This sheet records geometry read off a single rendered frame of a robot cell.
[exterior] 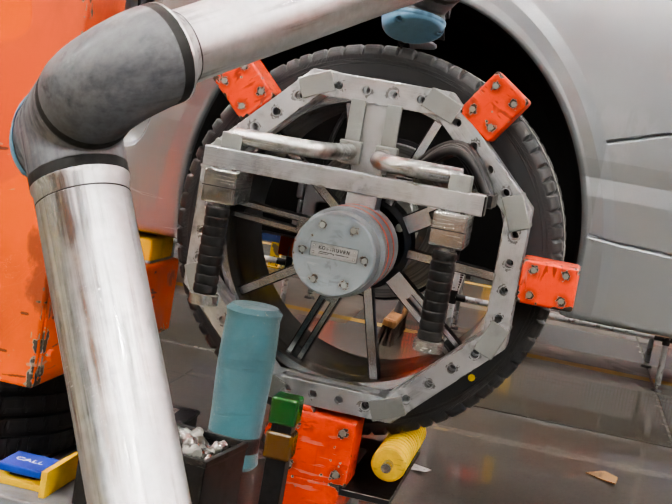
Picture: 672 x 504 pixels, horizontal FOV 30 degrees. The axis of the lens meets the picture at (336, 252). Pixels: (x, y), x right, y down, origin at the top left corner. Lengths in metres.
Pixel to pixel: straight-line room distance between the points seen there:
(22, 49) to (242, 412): 0.69
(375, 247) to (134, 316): 0.57
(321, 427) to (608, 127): 0.81
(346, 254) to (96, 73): 0.63
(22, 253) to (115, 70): 0.81
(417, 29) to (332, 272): 0.38
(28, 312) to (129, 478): 0.82
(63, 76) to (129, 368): 0.32
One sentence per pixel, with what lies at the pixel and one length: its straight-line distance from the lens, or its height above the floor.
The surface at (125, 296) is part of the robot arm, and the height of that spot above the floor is 0.83.
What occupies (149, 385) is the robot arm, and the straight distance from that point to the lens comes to 1.38.
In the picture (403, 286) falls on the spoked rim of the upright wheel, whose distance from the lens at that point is 2.11.
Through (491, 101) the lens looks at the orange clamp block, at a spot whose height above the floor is 1.12.
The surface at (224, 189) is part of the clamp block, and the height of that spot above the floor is 0.92.
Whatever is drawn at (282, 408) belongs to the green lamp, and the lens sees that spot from 1.76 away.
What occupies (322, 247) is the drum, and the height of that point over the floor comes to 0.86.
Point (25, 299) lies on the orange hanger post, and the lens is 2.13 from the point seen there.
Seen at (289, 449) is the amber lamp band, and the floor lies 0.59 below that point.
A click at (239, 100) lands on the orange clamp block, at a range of 2.05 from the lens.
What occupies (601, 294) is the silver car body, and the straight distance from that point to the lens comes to 2.44.
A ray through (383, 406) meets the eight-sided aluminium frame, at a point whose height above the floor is 0.61.
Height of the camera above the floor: 1.08
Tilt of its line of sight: 7 degrees down
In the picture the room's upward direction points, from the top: 10 degrees clockwise
